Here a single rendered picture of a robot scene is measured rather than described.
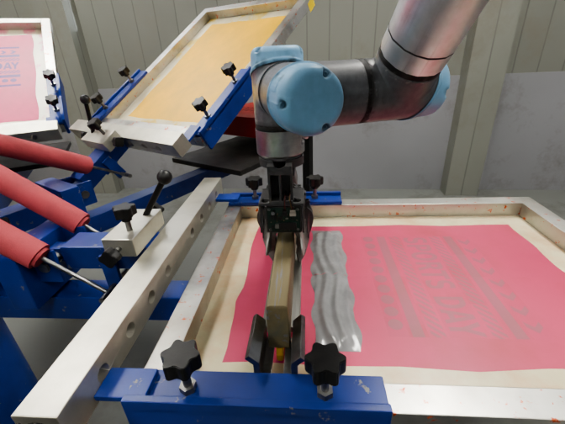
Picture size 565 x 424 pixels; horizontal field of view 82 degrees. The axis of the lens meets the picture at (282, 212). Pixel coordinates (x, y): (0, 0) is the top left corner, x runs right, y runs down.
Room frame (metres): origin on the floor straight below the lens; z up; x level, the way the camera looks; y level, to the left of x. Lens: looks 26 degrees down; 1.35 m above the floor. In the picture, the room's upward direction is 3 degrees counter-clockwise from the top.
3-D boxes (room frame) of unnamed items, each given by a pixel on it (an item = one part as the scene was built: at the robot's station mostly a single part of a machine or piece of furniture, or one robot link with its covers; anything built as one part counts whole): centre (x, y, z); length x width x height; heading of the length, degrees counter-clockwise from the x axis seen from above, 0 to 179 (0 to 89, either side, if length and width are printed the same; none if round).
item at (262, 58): (0.50, 0.00, 1.31); 0.09 x 0.08 x 0.11; 12
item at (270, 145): (0.50, -0.01, 1.23); 0.08 x 0.08 x 0.05
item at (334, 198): (0.80, -0.01, 0.98); 0.30 x 0.05 x 0.07; 85
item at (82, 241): (0.56, 0.34, 1.02); 0.17 x 0.06 x 0.05; 85
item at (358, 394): (0.25, 0.04, 0.98); 0.30 x 0.05 x 0.07; 85
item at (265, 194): (0.50, 0.00, 1.15); 0.09 x 0.08 x 0.12; 175
